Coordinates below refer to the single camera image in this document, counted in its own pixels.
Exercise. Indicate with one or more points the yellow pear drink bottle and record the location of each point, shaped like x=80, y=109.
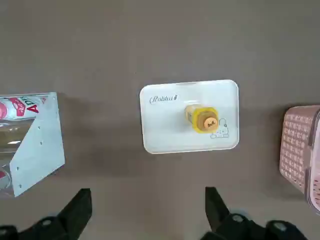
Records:
x=202, y=120

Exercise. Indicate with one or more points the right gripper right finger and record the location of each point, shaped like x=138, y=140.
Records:
x=220, y=217

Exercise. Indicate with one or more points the pale rectangular rabbit-print tray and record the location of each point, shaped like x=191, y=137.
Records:
x=170, y=132

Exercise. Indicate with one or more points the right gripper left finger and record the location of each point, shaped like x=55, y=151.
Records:
x=72, y=215

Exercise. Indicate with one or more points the pink plastic basket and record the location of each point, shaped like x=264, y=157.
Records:
x=295, y=145

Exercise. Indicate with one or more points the clear acrylic tiered shelf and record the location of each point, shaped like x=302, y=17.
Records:
x=37, y=150

